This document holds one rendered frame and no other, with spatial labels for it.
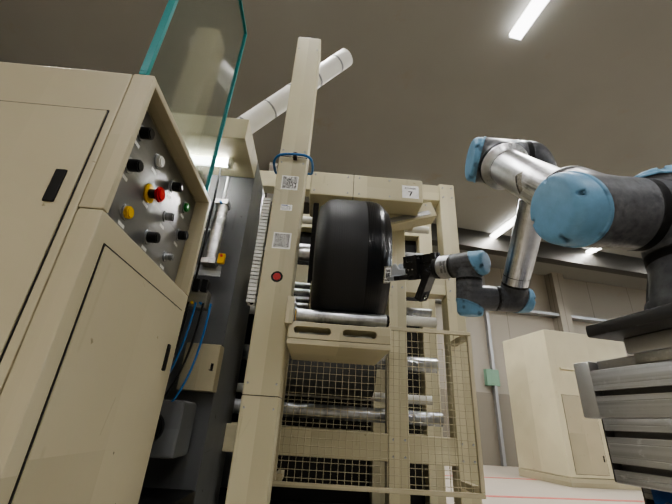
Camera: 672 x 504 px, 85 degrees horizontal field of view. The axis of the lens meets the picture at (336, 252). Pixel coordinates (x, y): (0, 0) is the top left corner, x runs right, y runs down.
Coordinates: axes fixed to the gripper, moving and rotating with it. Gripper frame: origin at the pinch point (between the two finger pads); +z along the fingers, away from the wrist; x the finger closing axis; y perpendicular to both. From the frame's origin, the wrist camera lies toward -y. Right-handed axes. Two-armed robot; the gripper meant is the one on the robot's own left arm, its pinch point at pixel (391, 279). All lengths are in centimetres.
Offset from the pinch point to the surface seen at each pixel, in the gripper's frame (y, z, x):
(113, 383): -17, 11, 86
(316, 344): -19.4, 16.3, 24.1
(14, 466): -23, -5, 103
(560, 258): 19, 135, -736
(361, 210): 27.7, 9.4, 1.3
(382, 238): 15.2, 0.8, 1.4
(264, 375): -29, 34, 35
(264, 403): -38, 32, 37
